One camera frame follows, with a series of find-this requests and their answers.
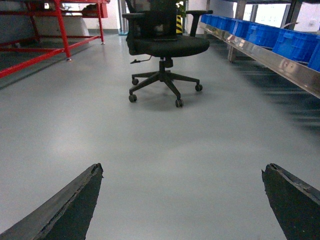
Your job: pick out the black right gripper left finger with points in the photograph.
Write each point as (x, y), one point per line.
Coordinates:
(66, 215)

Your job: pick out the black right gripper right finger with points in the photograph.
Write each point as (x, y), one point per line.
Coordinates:
(295, 203)

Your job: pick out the stainless steel flow rack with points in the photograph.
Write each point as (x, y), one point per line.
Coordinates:
(304, 77)

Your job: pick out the black office chair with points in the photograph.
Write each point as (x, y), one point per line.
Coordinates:
(152, 31)

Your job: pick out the yellow black striped bollard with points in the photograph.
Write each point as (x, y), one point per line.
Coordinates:
(179, 25)

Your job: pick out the potted green plant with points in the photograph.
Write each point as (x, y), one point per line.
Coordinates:
(181, 8)

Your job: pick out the red metal frame table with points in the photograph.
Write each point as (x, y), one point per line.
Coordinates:
(45, 8)

